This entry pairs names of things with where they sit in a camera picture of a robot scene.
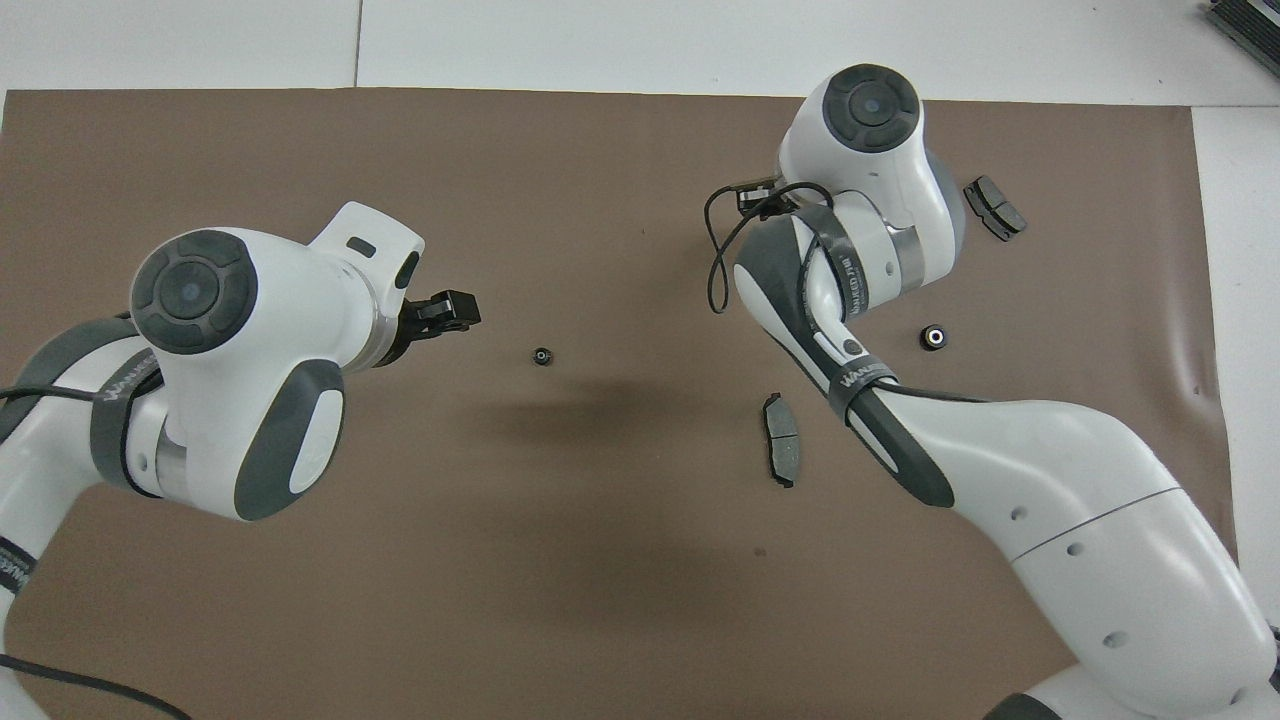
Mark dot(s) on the long grey brake pad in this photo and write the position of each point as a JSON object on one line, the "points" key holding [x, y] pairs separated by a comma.
{"points": [[783, 440]]}

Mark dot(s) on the dark grey slatted device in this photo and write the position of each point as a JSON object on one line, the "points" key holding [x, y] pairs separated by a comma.
{"points": [[1250, 25]]}

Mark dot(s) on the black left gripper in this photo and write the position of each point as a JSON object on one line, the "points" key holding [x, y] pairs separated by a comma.
{"points": [[410, 330]]}

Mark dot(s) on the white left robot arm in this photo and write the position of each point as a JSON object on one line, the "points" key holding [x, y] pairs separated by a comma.
{"points": [[250, 320]]}

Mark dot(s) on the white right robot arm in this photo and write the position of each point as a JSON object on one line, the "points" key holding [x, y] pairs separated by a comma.
{"points": [[1050, 480]]}

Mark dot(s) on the short grooved grey brake pad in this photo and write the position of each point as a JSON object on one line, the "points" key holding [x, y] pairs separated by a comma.
{"points": [[996, 208]]}

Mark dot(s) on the brown table mat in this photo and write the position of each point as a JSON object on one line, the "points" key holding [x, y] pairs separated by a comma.
{"points": [[600, 560]]}

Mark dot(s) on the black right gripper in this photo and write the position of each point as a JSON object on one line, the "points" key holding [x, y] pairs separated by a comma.
{"points": [[760, 197]]}

